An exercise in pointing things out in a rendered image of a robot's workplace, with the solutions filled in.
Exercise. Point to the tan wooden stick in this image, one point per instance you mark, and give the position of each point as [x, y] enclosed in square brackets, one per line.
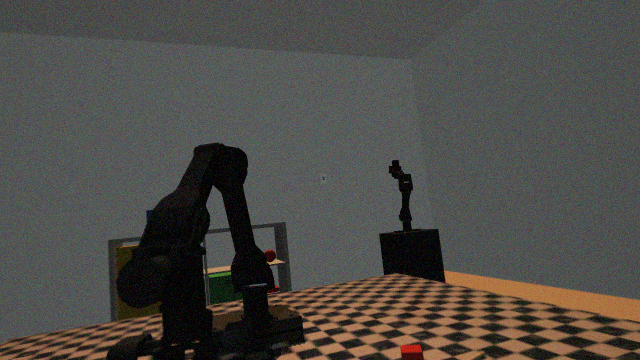
[479, 356]

